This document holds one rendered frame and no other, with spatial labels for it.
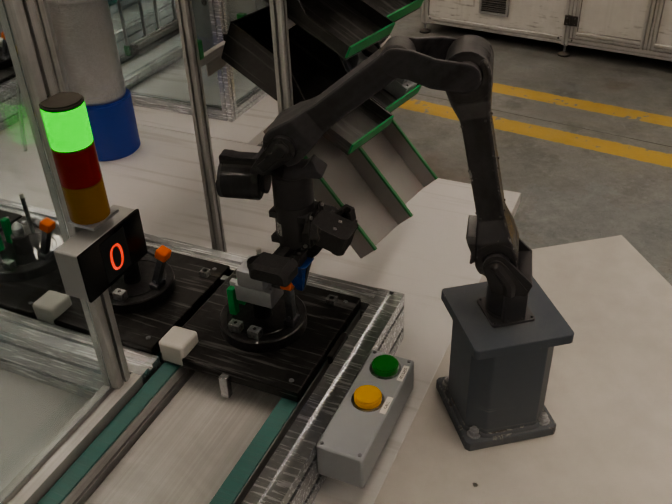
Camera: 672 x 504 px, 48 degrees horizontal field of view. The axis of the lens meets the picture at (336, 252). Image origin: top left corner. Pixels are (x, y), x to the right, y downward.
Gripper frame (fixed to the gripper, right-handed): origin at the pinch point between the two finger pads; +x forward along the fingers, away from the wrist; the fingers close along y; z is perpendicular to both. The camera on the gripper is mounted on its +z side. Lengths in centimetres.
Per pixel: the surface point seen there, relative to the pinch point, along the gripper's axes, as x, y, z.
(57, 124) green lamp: -30.2, -21.3, -18.0
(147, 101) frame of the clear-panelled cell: 21, 85, -94
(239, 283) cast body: 3.4, -2.3, -9.4
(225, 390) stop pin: 15.2, -13.2, -6.9
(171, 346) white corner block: 10.6, -12.0, -16.6
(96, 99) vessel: 7, 54, -83
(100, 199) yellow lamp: -19.5, -19.2, -16.4
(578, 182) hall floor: 110, 242, 16
